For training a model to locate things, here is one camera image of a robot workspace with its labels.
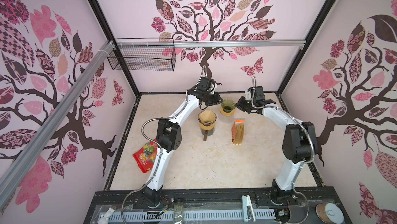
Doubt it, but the brown paper coffee filter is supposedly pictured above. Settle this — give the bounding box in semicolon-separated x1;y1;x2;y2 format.
199;109;217;125

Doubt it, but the green ribbed glass dripper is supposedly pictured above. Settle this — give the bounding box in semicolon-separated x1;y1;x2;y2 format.
221;99;236;110

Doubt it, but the orange coffee filter pack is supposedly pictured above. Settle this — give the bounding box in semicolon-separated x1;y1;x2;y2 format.
232;120;245;145

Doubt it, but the wooden ring dripper holder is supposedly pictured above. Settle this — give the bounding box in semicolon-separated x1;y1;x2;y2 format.
199;122;216;131

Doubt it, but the translucent plastic cup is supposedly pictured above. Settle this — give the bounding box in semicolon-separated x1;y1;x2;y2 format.
219;114;235;124

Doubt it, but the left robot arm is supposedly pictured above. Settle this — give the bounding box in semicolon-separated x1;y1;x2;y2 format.
141;77;223;206

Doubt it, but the red snack bag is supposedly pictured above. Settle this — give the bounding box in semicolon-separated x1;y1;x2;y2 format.
133;142;157;173

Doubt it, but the white stapler tool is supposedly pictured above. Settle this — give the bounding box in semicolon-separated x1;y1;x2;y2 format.
242;195;256;223

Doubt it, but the brown tape roll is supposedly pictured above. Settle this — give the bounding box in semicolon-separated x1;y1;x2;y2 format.
315;203;344;224

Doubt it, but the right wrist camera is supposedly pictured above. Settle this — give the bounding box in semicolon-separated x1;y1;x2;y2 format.
245;89;252;101

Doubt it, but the black wire basket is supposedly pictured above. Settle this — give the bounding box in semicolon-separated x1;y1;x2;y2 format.
108;38;176;72

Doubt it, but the aluminium rail back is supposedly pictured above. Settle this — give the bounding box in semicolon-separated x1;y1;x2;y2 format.
116;40;306;48

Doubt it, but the aluminium rail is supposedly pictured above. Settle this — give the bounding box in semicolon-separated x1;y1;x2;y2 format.
116;40;306;48
1;41;115;207

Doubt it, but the white slotted cable duct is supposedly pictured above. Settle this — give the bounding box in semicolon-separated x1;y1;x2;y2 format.
98;209;277;224

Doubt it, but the aluminium rail left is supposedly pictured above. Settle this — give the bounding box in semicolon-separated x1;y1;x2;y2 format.
1;41;115;207

